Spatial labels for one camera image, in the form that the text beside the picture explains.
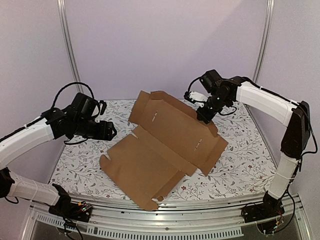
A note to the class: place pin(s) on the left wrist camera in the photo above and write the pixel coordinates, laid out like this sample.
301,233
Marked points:
102,107

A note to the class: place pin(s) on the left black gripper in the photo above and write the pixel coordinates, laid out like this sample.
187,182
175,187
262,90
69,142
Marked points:
105,133

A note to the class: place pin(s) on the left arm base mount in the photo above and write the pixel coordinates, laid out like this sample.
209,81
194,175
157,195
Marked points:
80,211

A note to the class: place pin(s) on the front aluminium rail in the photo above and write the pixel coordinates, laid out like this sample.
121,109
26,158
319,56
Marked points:
210,219

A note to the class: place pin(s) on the floral patterned table mat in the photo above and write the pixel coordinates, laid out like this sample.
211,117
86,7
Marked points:
244,168

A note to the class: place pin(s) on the right aluminium frame post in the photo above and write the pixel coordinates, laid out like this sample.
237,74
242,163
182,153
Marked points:
264,40

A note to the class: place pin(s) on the brown cardboard box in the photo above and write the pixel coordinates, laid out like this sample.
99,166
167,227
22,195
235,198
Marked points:
167,144

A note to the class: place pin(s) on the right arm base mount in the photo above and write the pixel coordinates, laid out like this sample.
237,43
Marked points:
263,215

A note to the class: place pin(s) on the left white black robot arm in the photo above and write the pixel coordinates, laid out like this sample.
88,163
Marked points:
80,118

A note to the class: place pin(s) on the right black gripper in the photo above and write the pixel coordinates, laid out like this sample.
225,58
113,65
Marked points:
203,116

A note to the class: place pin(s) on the left aluminium frame post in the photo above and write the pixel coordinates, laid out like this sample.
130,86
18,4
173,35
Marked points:
61,6

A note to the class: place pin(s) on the aluminium frame post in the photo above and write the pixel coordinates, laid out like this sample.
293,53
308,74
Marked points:
61,6
264,40

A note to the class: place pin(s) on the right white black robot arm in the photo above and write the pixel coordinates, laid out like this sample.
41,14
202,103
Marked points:
294,116

